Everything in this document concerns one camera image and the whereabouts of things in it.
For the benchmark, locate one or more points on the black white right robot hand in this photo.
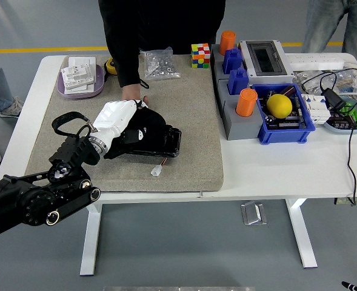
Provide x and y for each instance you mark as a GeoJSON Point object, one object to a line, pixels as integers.
{"type": "Point", "coordinates": [351, 286]}

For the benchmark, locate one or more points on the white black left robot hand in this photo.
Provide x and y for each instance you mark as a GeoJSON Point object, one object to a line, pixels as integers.
{"type": "Point", "coordinates": [114, 116]}

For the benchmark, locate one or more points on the person's right hand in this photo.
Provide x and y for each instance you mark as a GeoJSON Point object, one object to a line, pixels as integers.
{"type": "Point", "coordinates": [132, 94]}

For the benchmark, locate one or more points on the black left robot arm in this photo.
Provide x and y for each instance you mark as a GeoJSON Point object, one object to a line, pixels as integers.
{"type": "Point", "coordinates": [20, 206]}

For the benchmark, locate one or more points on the person's right forearm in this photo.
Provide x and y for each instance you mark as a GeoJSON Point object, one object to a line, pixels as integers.
{"type": "Point", "coordinates": [126, 69]}

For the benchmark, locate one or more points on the purple tray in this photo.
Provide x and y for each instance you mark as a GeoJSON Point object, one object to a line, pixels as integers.
{"type": "Point", "coordinates": [99, 82]}

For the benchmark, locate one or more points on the yellow tape measure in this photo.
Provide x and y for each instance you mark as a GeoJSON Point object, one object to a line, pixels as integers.
{"type": "Point", "coordinates": [110, 66]}

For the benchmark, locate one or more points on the clear bag of screws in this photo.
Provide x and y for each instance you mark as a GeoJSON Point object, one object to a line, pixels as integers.
{"type": "Point", "coordinates": [160, 65]}

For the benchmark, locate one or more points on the grey-brown mat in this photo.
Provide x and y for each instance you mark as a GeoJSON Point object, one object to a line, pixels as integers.
{"type": "Point", "coordinates": [181, 136]}

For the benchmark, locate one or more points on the white table leg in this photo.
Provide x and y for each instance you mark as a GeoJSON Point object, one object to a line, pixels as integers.
{"type": "Point", "coordinates": [90, 239]}
{"type": "Point", "coordinates": [302, 239]}

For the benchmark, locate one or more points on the multicolour puzzle cube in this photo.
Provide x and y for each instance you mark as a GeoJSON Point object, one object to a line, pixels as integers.
{"type": "Point", "coordinates": [201, 56]}

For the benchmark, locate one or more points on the blue plastic block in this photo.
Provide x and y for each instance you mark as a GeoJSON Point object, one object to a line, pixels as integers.
{"type": "Point", "coordinates": [232, 60]}
{"type": "Point", "coordinates": [238, 82]}

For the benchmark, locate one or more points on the orange cylinder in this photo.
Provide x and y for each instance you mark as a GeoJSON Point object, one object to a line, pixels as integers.
{"type": "Point", "coordinates": [227, 42]}
{"type": "Point", "coordinates": [246, 103]}

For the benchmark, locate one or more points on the grey block holder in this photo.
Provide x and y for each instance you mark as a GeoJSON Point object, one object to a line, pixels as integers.
{"type": "Point", "coordinates": [242, 127]}

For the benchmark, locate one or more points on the metal floor plate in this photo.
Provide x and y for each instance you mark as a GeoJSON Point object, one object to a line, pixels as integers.
{"type": "Point", "coordinates": [253, 213]}

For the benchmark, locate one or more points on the white electrical distribution box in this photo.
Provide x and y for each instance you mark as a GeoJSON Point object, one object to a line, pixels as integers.
{"type": "Point", "coordinates": [264, 57]}

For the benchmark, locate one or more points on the yellow ball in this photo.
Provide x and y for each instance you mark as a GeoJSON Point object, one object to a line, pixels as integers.
{"type": "Point", "coordinates": [279, 106]}

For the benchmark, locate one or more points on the brown cylindrical capacitor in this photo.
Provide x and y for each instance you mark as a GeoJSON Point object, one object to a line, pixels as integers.
{"type": "Point", "coordinates": [288, 90]}

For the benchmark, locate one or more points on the light blue tray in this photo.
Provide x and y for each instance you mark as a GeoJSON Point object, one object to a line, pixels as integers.
{"type": "Point", "coordinates": [342, 131]}

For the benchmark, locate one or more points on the blue plastic bin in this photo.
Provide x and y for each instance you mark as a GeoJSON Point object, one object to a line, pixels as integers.
{"type": "Point", "coordinates": [284, 135]}

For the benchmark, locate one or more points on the dark circuit board parts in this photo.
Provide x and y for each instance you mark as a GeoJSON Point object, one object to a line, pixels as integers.
{"type": "Point", "coordinates": [290, 122]}

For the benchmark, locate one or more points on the dark terminal blocks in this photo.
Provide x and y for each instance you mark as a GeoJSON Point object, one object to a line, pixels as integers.
{"type": "Point", "coordinates": [340, 122]}

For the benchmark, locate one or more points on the green connector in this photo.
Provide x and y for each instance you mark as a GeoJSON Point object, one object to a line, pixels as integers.
{"type": "Point", "coordinates": [349, 108]}

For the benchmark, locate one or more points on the white circuit breaker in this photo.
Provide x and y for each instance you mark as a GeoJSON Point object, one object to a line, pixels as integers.
{"type": "Point", "coordinates": [316, 110]}

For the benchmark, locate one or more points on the white power strip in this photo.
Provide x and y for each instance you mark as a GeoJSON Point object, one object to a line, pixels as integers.
{"type": "Point", "coordinates": [314, 60]}

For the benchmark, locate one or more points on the black power adapter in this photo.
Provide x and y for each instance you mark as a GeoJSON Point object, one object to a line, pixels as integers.
{"type": "Point", "coordinates": [332, 98]}

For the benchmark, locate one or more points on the clear bag of small parts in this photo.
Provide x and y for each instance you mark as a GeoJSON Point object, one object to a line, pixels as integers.
{"type": "Point", "coordinates": [345, 82]}

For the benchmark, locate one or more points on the white wall plate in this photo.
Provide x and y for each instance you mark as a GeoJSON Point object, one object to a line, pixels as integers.
{"type": "Point", "coordinates": [81, 60]}
{"type": "Point", "coordinates": [81, 89]}

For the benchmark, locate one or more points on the white wall switch module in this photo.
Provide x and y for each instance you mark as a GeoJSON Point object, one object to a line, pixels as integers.
{"type": "Point", "coordinates": [78, 75]}

